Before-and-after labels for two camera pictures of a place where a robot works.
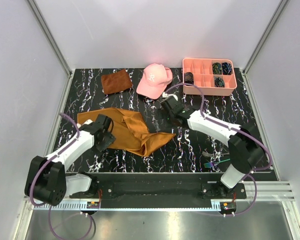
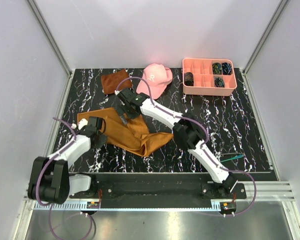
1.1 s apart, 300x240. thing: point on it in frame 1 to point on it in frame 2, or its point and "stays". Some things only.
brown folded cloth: (115, 82) stays
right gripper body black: (169, 115) to (130, 114)
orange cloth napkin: (130, 134) stays
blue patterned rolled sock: (226, 68) stays
